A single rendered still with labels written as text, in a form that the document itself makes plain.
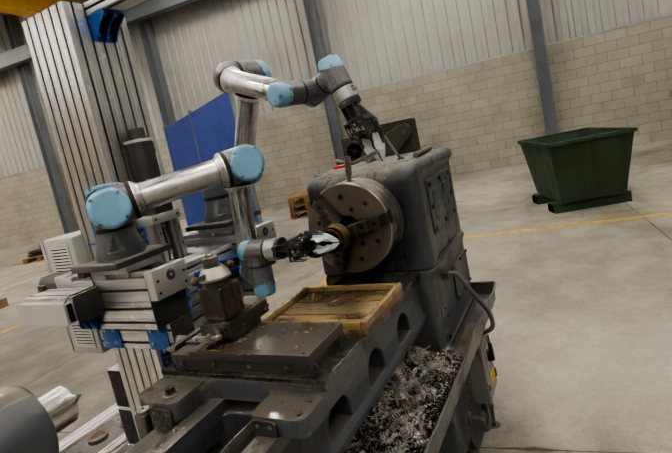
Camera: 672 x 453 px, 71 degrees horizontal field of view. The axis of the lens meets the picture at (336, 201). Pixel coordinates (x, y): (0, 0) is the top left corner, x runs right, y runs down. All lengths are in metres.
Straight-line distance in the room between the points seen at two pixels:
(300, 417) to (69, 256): 1.33
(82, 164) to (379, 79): 10.29
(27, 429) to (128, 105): 1.39
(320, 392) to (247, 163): 0.78
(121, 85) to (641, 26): 10.82
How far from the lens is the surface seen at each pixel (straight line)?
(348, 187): 1.58
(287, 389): 1.07
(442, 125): 11.54
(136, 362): 2.07
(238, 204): 1.69
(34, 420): 0.79
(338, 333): 1.12
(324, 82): 1.53
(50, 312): 1.73
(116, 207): 1.47
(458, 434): 2.08
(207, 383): 1.20
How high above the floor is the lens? 1.39
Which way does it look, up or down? 7 degrees down
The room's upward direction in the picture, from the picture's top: 12 degrees counter-clockwise
